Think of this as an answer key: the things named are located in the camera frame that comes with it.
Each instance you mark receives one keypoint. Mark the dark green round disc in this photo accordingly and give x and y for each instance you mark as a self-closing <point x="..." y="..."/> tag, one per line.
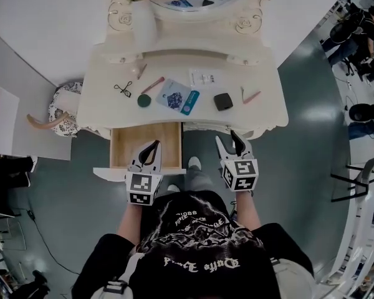
<point x="144" y="100"/>

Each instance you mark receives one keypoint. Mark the person's right forearm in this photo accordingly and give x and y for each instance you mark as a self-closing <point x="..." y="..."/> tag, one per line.
<point x="247" y="210"/>

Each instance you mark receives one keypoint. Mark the person's left forearm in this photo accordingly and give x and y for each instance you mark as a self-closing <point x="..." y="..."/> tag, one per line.
<point x="129" y="223"/>

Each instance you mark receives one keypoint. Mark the white vase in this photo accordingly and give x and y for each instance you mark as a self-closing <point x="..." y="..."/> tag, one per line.
<point x="144" y="23"/>

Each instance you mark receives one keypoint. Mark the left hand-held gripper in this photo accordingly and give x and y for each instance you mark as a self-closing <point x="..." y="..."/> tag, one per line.
<point x="141" y="185"/>

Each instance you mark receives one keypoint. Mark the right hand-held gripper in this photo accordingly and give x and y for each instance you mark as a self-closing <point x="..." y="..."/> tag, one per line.
<point x="241" y="174"/>

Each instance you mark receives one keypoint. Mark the person's grey trousers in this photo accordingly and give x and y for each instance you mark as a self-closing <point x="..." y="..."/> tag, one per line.
<point x="199" y="179"/>

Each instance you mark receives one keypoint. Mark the person's white shoe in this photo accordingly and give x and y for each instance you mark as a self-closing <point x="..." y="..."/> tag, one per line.
<point x="173" y="188"/>
<point x="194" y="162"/>

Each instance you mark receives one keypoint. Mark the pink makeup brush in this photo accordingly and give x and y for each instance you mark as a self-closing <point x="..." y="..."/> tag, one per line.
<point x="154" y="85"/>

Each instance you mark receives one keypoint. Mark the black square compact case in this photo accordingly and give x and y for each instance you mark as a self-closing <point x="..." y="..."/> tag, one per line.
<point x="223" y="101"/>

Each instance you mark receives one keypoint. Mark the black frame grey chair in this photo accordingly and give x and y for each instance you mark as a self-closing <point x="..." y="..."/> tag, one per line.
<point x="364" y="179"/>

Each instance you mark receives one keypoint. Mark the black eyelash curler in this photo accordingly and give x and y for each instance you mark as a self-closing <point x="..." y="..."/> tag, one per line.
<point x="126" y="93"/>

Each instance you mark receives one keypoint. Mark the white sachet packet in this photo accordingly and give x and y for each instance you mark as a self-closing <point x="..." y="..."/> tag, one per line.
<point x="205" y="78"/>

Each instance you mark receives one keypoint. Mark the large white wooden drawer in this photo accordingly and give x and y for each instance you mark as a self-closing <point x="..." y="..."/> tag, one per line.
<point x="127" y="139"/>

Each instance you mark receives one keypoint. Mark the white dressing table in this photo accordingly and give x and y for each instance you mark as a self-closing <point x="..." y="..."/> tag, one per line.
<point x="261" y="73"/>

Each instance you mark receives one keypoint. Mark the wooden chair floral cushion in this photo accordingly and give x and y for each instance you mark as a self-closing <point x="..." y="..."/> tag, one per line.
<point x="65" y="126"/>

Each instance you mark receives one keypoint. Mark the person's black printed shirt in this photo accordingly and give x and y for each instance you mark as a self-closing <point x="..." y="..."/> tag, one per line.
<point x="205" y="248"/>

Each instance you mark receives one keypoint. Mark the white storage shelf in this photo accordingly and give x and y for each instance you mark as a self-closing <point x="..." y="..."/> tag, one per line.
<point x="361" y="229"/>

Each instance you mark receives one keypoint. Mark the blue face mask packet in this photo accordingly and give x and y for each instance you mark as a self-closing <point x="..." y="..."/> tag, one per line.
<point x="174" y="98"/>

